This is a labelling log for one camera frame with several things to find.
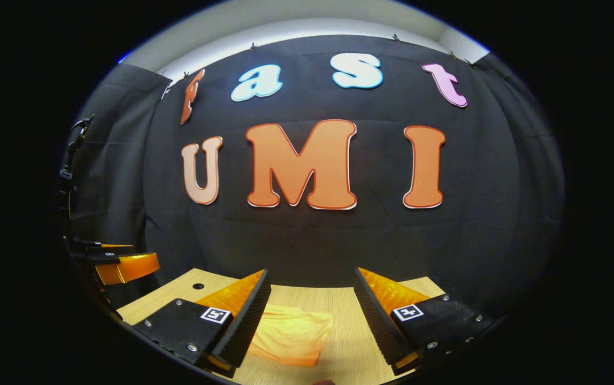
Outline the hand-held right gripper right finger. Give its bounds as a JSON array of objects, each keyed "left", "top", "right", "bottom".
[{"left": 354, "top": 267, "right": 495, "bottom": 376}]

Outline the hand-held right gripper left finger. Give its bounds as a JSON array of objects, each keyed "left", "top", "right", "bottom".
[{"left": 133, "top": 268, "right": 273, "bottom": 378}]

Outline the orange T-shirt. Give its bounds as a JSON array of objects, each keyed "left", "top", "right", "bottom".
[{"left": 247, "top": 304, "right": 334, "bottom": 367}]

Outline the black backdrop cloth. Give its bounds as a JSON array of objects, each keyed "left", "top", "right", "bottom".
[{"left": 64, "top": 35, "right": 567, "bottom": 321}]

